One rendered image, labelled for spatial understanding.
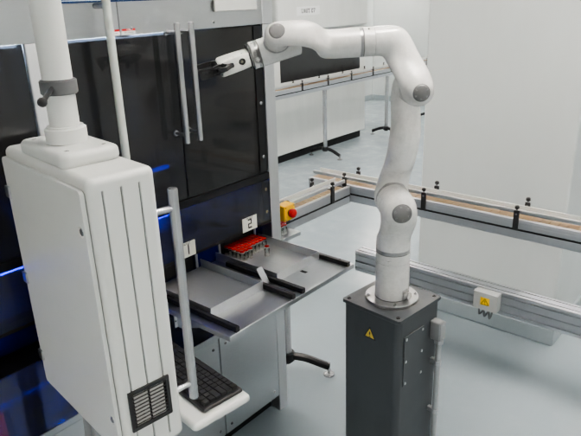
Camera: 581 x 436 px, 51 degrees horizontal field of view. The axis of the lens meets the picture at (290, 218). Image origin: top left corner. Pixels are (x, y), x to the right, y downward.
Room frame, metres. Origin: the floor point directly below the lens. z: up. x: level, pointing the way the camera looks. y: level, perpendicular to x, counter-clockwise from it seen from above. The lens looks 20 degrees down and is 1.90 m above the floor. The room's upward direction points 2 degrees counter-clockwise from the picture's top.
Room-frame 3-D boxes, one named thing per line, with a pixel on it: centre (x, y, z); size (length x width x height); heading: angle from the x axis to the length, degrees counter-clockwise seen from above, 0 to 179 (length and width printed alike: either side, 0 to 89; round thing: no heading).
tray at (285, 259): (2.29, 0.10, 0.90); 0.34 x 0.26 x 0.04; 49
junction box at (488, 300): (2.57, -0.93, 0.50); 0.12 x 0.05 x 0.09; 49
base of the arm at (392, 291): (1.96, -0.36, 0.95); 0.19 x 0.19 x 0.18
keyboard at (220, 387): (1.60, 0.35, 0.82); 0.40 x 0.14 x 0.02; 42
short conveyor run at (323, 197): (2.86, -0.05, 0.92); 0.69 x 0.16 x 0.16; 139
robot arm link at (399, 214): (1.93, -0.36, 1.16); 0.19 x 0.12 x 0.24; 2
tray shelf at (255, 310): (2.11, 0.16, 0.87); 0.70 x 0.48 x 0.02; 139
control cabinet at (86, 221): (1.46, 0.54, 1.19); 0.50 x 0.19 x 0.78; 42
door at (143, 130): (1.95, 0.53, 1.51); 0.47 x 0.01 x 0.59; 139
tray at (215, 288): (2.03, 0.32, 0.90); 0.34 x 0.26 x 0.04; 49
